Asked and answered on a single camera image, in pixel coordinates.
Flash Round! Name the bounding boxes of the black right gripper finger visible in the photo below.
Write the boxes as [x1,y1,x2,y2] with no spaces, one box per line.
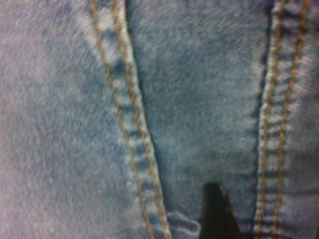
[200,182,244,239]

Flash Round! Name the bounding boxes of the blue denim pants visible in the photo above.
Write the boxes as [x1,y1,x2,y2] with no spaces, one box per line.
[0,0,319,239]

